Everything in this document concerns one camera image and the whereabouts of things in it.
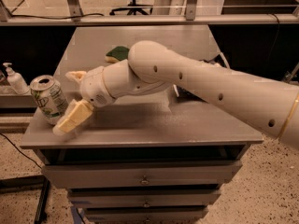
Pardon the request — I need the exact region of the grey drawer cabinet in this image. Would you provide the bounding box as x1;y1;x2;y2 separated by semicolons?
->
20;25;264;224

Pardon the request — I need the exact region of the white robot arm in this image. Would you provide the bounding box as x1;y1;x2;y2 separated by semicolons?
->
53;40;299;149

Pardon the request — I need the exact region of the green yellow sponge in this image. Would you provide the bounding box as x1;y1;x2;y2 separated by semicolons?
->
105;46;129;63

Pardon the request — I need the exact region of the white pump bottle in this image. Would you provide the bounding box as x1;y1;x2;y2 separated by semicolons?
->
3;63;29;95

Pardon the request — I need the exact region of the metal railing frame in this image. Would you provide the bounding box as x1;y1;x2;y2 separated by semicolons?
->
0;0;299;26

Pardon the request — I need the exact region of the green white 7up can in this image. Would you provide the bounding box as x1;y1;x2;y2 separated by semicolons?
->
30;75;68;125

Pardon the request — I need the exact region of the blue chip bag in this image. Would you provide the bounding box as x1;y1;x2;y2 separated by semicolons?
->
172;51;232;103

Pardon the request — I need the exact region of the black cable on rail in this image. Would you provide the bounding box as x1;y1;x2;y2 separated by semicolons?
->
0;0;106;21

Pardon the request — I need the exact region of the black metal stand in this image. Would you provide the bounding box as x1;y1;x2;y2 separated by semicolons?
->
0;175;50;224

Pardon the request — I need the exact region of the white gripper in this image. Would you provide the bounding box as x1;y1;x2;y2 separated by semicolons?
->
52;66;115;135

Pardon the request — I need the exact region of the black floor cable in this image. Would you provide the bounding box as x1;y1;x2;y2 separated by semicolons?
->
0;132;43;170

